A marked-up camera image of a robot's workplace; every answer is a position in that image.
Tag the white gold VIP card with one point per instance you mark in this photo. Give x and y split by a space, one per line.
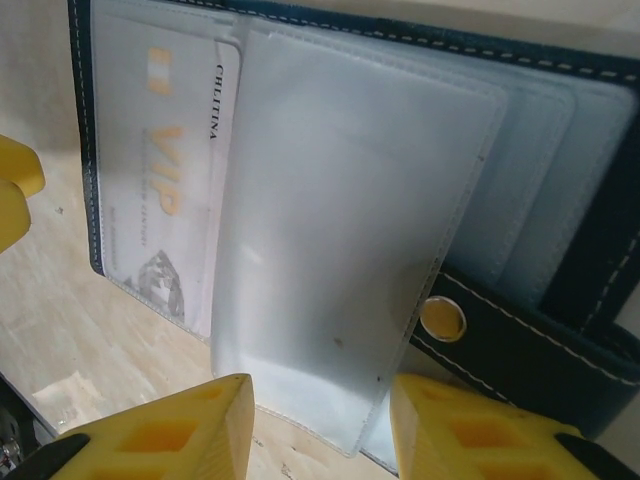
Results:
165 200

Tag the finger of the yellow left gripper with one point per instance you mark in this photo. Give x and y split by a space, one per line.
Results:
20 165
12 220

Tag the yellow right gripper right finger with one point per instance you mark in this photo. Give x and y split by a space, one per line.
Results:
465 440

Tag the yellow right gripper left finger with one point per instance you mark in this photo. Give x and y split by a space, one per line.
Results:
165 440

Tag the dark blue leather card holder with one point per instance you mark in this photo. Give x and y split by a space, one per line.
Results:
550 100

